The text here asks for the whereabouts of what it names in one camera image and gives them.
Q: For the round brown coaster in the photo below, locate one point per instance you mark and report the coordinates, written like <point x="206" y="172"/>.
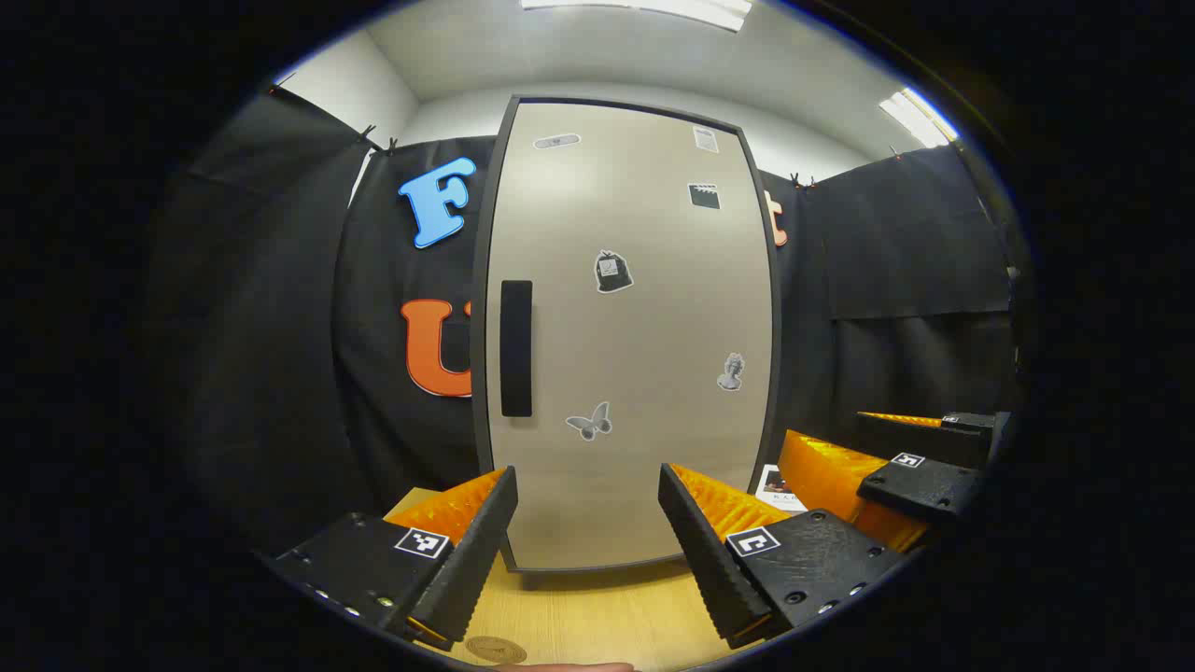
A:
<point x="495" y="650"/>

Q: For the beige cabinet door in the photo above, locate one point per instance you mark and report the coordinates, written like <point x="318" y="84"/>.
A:
<point x="635" y="327"/>

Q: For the ceiling light panel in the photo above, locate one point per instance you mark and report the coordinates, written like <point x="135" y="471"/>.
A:
<point x="653" y="9"/>
<point x="920" y="117"/>

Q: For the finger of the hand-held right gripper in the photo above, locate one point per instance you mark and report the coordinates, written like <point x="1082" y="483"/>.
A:
<point x="920" y="490"/>
<point x="920" y="440"/>

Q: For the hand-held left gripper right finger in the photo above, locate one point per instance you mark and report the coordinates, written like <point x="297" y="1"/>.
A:
<point x="700" y="551"/>

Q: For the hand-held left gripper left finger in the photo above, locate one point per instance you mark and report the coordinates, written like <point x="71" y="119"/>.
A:
<point x="471" y="569"/>

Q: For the black backdrop cloth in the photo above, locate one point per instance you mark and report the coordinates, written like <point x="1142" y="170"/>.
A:
<point x="280" y="327"/>

